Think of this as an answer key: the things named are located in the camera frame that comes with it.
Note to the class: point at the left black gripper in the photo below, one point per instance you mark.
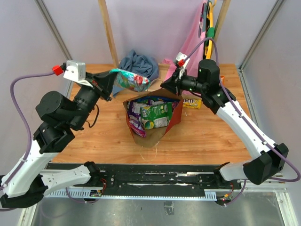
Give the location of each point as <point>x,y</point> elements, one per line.
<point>105,80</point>

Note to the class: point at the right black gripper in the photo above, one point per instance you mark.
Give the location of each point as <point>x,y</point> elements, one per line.
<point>173,84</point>

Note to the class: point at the green Fox's candy bag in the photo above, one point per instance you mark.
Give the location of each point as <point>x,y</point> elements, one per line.
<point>129,80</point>

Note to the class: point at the yellow M&M's packet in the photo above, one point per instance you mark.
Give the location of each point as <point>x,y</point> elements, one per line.
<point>192,103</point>

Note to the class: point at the brown red paper bag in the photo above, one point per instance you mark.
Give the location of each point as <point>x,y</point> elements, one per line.
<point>153,136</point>

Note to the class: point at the orange Fox's fruits bag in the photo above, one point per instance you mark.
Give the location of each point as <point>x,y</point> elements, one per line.
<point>222,79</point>

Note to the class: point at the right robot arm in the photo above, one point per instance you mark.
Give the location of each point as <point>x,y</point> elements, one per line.
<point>267,157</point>

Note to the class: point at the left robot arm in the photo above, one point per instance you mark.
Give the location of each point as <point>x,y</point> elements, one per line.
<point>26,185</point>

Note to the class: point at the blue crumpled cloth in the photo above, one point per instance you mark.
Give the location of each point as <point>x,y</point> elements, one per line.
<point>143,65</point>

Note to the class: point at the green snack packet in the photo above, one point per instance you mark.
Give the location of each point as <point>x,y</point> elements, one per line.
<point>156,116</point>

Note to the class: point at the pink shirt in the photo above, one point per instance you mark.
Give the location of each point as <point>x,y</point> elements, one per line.
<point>194,37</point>

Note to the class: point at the yellow hanger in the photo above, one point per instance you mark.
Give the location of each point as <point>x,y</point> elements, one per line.
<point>208,45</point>

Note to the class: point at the purple snack packet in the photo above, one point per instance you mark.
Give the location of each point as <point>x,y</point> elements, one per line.
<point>137,127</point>

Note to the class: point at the green hanger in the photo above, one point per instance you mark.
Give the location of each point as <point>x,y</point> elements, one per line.
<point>210,32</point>

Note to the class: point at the grey hanger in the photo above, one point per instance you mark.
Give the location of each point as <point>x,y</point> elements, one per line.
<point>202,16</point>

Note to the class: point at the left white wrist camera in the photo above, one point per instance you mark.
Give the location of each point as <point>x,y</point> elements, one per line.
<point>75,71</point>

